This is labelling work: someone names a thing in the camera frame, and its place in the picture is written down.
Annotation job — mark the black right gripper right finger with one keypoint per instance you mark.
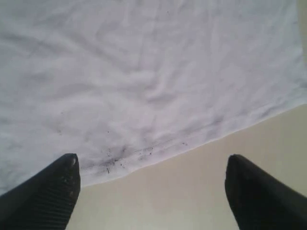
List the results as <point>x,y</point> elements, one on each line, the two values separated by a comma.
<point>261,202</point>

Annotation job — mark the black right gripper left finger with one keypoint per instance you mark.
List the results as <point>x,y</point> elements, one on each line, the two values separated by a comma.
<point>46,200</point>

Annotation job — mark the white t-shirt red lettering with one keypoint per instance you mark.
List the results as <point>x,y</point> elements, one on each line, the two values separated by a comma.
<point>128,83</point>

